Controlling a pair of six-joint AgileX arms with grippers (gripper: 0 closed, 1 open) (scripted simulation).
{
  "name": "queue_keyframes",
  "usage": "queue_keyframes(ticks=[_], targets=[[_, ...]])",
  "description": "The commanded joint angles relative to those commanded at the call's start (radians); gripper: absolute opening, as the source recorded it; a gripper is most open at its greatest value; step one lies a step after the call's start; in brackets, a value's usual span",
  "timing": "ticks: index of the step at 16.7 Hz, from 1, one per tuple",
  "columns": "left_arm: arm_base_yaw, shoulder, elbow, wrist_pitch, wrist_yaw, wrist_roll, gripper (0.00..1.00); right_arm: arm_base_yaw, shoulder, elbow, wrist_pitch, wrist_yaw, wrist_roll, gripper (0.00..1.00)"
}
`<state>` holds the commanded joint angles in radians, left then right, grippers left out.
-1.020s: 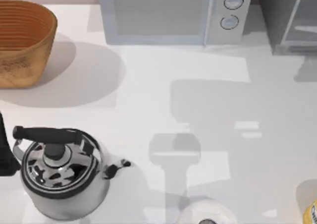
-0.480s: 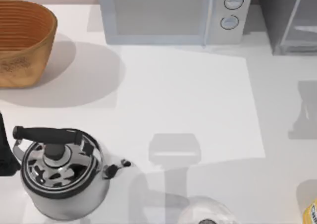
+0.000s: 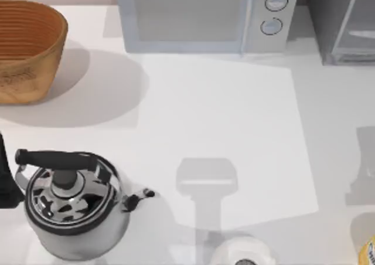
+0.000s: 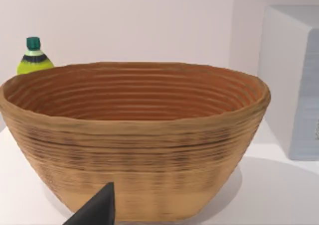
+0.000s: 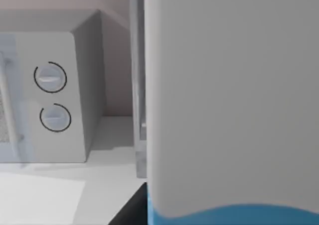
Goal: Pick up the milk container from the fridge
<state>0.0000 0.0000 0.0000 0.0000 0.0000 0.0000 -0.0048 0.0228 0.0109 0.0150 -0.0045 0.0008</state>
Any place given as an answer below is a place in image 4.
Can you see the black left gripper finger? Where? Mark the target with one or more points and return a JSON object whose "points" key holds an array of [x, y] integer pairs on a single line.
{"points": [[101, 207]]}

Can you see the brown woven basket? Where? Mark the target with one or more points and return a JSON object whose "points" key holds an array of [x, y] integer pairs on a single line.
{"points": [[134, 145]]}

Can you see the green bottle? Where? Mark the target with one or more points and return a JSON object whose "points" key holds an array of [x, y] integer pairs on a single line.
{"points": [[33, 60]]}

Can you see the pale grey cabinet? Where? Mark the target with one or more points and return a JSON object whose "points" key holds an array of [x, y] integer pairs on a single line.
{"points": [[294, 85]]}

